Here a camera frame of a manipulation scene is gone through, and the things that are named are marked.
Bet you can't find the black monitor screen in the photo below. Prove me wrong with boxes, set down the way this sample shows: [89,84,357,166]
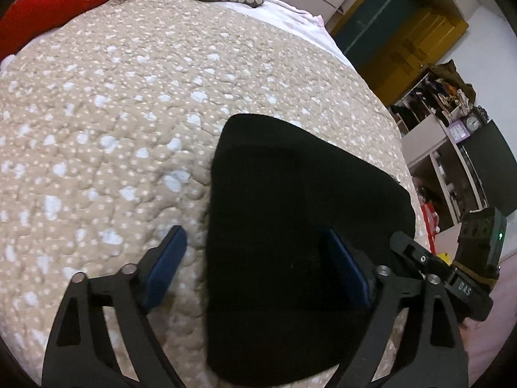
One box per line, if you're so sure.
[461,121,517,216]

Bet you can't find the small analog clock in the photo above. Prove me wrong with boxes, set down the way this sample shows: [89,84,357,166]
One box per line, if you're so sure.
[464,114,483,133]

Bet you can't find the white bed sheet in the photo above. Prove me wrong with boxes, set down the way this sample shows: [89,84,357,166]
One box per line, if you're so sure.
[209,0,353,66]

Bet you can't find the black pants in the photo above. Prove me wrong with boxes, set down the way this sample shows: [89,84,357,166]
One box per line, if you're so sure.
[206,114,415,387]

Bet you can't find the red box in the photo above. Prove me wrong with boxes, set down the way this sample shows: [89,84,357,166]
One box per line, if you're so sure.
[421,202,439,254]

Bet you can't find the yellow wooden door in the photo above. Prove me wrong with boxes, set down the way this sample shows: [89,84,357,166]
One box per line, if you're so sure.
[359,7,470,106]

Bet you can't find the white shelf unit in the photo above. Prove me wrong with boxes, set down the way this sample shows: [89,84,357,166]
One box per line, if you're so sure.
[388,62,489,230]

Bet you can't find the beige spotted quilt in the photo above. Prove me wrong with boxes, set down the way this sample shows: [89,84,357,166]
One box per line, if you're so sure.
[1,0,415,387]

